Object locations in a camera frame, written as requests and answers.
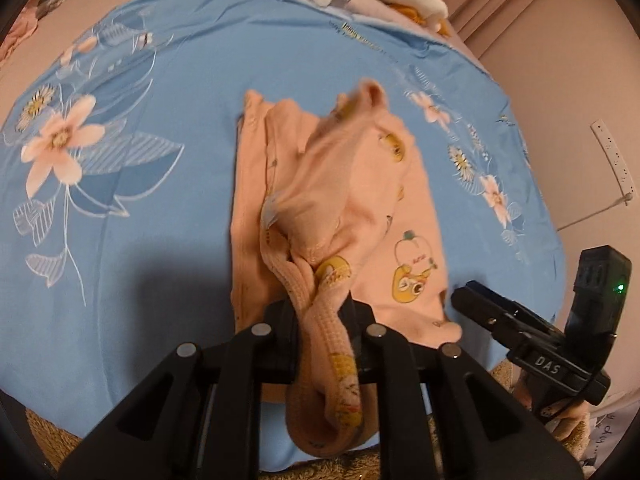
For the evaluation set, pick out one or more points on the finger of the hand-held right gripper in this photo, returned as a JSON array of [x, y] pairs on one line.
[[500, 297], [480, 312]]

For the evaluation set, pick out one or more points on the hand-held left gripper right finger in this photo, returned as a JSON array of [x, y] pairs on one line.
[[357, 320]]

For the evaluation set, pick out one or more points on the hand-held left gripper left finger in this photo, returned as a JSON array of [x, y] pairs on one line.
[[280, 325]]

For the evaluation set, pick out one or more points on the orange cartoon print pants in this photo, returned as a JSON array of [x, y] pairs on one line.
[[350, 185]]

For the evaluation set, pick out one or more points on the white power strip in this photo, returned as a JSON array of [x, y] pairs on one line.
[[612, 157]]

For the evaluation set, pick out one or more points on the brown fuzzy blanket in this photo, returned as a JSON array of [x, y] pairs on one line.
[[50, 430]]

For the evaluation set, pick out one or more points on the blue floral blanket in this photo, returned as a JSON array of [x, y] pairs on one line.
[[165, 85]]

